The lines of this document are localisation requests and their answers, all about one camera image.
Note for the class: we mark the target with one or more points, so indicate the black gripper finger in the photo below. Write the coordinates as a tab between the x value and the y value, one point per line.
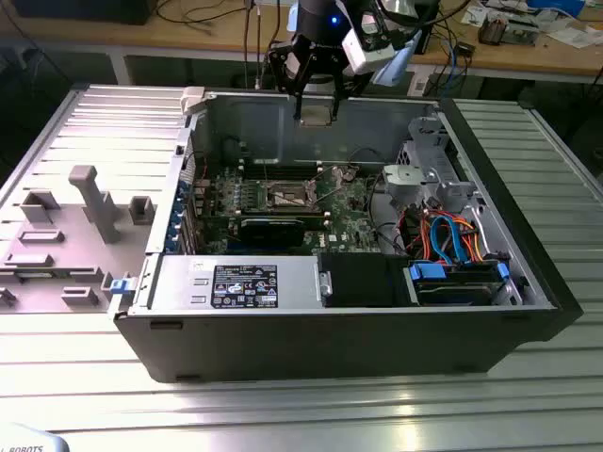
282	70
346	77

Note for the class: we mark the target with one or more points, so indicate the silver CPU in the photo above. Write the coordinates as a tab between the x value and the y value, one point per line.
318	117

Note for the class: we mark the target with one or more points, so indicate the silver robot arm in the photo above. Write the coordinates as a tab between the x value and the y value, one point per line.
398	66

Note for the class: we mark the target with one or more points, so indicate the CPU socket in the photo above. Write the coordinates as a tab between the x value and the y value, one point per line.
287	200

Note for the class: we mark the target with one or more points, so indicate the black tower box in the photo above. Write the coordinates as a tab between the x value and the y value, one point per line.
429	40

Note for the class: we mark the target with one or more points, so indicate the silver drive cage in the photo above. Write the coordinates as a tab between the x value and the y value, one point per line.
410	181

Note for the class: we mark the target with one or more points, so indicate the small black box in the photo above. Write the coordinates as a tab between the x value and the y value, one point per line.
465	49

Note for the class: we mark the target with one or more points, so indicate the green motherboard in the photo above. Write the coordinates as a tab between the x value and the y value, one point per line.
351	221

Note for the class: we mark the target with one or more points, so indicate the copper heat sink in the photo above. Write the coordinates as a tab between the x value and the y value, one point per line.
492	30

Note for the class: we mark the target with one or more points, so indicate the black graphics card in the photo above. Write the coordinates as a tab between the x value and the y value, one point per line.
271	233

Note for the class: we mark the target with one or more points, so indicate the wooden workbench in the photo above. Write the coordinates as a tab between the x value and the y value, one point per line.
518	59

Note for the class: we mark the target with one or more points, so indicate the grey metal device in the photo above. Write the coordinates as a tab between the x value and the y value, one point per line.
523	33

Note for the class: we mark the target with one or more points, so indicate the black equipment box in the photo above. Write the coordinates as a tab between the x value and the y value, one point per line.
85	11

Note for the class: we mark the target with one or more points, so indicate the hard disk in blue carrier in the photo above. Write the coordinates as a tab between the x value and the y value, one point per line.
426	273

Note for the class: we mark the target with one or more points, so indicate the blue box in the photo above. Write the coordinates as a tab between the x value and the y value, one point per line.
556	4

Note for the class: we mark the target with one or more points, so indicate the white papers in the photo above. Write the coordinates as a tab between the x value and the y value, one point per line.
572	37

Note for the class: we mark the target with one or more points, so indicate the silver power supply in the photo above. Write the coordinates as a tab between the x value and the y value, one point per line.
174	282

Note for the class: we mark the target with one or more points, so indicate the black PC case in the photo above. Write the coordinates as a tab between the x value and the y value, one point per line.
330	343

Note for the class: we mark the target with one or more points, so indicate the blue plastic latch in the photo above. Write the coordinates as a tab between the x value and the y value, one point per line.
121	287

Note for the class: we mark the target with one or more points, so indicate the grey parts rack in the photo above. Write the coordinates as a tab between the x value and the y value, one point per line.
70	256

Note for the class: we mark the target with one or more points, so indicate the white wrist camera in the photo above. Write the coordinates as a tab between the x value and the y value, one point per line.
360	54

